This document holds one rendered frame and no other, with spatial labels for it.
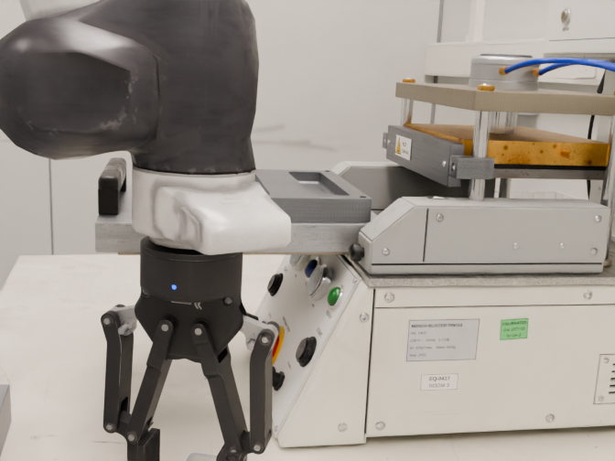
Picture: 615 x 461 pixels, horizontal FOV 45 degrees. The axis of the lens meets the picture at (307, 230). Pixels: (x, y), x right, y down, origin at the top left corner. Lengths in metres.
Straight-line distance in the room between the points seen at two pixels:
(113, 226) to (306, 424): 0.27
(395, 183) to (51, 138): 0.59
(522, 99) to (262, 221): 0.38
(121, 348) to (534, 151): 0.48
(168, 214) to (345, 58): 1.93
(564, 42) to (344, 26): 1.40
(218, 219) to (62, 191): 1.89
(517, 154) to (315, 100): 1.60
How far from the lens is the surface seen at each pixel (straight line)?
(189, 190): 0.50
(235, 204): 0.49
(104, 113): 0.49
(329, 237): 0.77
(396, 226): 0.72
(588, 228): 0.81
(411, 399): 0.78
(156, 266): 0.53
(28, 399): 0.91
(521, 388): 0.82
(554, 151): 0.84
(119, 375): 0.60
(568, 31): 1.07
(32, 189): 2.36
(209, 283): 0.53
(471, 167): 0.77
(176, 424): 0.83
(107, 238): 0.75
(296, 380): 0.79
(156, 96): 0.50
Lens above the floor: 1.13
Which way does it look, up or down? 13 degrees down
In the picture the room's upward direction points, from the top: 3 degrees clockwise
